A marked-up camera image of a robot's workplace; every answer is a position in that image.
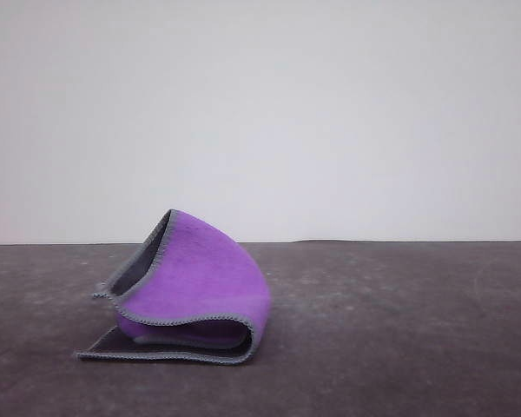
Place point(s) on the purple towel with grey hem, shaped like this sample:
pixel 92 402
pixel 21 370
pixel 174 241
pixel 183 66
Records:
pixel 199 278

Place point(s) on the grey table cloth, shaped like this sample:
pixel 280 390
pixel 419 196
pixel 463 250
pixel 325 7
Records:
pixel 395 347

